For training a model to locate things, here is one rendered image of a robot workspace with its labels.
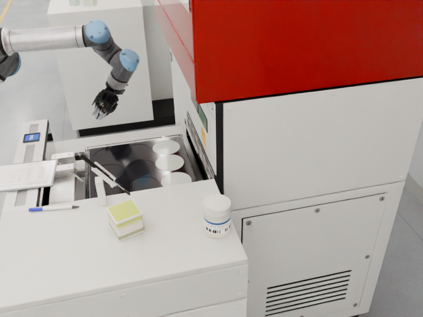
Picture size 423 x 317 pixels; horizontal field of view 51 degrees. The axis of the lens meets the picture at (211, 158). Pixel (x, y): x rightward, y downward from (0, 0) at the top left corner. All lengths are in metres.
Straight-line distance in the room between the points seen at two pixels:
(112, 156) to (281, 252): 0.71
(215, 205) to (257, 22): 0.48
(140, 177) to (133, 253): 0.42
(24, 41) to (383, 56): 1.16
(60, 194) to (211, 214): 0.61
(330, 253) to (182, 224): 0.76
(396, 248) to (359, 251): 0.83
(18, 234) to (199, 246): 0.49
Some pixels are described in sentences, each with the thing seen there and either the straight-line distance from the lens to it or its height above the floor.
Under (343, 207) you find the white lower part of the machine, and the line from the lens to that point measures 1.65.
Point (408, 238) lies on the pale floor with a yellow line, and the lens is 2.76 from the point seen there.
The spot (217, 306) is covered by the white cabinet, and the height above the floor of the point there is 0.81.
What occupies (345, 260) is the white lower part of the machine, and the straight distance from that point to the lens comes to 1.86.
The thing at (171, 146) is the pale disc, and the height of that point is 0.90.
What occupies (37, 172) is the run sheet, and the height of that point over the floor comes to 0.97.
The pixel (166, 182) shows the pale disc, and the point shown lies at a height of 0.90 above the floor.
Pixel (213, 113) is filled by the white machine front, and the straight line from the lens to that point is 1.26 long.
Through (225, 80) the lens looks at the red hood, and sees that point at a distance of 1.21.
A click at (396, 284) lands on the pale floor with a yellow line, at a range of 2.49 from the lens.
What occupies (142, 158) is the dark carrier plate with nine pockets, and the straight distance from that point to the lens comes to 1.60.
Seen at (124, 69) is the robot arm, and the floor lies 1.15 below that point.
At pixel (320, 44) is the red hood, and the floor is 1.36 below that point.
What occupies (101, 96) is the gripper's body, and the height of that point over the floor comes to 1.02.
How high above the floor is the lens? 1.78
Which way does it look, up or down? 34 degrees down
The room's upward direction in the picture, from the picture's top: 1 degrees counter-clockwise
